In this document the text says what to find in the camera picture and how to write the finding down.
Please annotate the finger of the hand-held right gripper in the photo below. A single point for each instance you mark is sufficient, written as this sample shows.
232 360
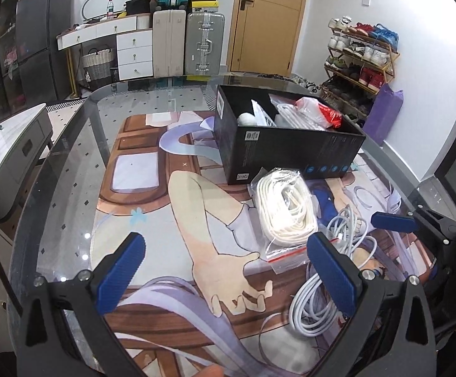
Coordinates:
393 222

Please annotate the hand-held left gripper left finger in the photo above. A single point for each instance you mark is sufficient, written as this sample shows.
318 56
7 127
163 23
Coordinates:
120 279

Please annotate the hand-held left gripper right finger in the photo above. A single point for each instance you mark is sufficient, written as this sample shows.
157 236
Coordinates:
332 279

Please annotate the black cardboard box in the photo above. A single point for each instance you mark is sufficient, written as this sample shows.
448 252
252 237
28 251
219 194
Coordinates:
283 153

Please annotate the plastic bag with red contents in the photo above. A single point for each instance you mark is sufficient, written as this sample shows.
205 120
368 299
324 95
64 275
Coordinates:
322 112

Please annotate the clear striped plastic bag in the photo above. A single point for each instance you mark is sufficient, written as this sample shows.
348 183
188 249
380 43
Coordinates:
286 112

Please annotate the white plush toy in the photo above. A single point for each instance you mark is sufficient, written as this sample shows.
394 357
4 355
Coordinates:
247 119

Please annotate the person's left hand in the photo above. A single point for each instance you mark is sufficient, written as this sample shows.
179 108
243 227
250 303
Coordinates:
210 371

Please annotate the printed desk mat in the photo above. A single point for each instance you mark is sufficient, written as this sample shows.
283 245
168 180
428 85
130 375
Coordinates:
196 204

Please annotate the purple bag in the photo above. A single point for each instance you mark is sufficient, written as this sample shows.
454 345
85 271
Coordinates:
385 114

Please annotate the shoe rack with shoes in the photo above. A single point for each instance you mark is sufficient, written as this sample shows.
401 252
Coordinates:
369 76

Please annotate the wooden shoe rack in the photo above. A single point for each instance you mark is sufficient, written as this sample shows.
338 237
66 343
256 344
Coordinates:
391 68

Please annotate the pale sneakers heap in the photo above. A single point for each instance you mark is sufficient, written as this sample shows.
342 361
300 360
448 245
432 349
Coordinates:
306 82

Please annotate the white low cabinet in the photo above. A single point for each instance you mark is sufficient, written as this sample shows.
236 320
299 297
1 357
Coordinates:
11 153

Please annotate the wicker basket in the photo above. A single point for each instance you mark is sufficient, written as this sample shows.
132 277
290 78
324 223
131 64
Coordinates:
97 65

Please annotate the white dresser with drawers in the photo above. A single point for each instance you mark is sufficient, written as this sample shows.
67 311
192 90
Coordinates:
133 53

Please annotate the wooden door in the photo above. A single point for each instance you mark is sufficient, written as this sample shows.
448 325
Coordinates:
267 27

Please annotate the beige suitcase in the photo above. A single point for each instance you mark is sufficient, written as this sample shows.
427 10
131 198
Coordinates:
169 43

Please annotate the dark grey fridge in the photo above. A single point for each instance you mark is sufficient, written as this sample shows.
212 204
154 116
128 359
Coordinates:
43 43

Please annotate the silver suitcase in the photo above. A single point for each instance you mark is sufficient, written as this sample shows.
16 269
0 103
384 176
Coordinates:
204 43

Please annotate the dark glass cabinet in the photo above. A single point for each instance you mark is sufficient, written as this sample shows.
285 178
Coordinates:
4 55

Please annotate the plastic water bottle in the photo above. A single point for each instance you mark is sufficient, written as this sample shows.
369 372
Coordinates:
110 10

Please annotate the black storage case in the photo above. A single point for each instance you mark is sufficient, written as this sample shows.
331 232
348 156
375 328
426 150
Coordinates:
137 8

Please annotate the grey plush toy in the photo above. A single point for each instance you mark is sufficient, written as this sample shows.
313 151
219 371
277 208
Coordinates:
157 4

